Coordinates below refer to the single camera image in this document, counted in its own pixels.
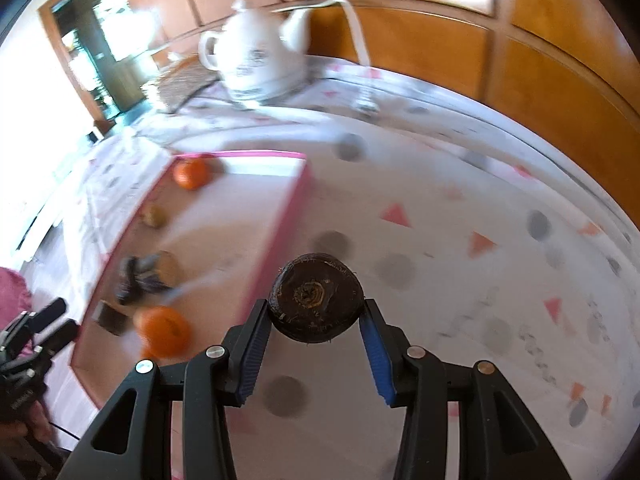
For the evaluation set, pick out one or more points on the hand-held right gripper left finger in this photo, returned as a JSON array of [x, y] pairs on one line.
[[257, 345]]

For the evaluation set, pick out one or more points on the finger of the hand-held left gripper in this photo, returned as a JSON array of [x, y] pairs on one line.
[[62, 337], [50, 312]]

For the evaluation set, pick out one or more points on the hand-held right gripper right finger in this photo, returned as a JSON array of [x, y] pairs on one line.
[[375, 355]]

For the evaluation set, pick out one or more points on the dark sugarcane piece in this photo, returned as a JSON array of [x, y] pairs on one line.
[[111, 317]]

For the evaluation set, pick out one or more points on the dark water chestnut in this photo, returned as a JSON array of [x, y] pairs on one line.
[[132, 280], [316, 302]]

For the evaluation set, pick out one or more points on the orange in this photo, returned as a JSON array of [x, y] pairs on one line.
[[191, 173], [164, 332]]

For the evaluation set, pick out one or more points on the pink shallow cardboard tray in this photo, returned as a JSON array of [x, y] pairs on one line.
[[225, 240]]

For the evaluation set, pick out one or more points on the small brown longan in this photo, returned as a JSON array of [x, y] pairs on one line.
[[154, 215]]

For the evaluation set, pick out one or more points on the person's pink clothing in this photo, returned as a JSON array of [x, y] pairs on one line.
[[12, 287]]

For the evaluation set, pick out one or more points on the white patterned plastic tablecloth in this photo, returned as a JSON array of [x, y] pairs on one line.
[[450, 185]]

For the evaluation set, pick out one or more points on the silver kettle base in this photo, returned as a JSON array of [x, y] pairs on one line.
[[250, 100]]

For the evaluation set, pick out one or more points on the ornate gold tissue box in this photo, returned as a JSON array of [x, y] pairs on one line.
[[185, 85]]

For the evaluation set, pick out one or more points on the wooden glass-panel door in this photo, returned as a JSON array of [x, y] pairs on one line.
[[95, 45]]

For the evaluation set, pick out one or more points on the white floral ceramic kettle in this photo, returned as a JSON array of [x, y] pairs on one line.
[[255, 50]]

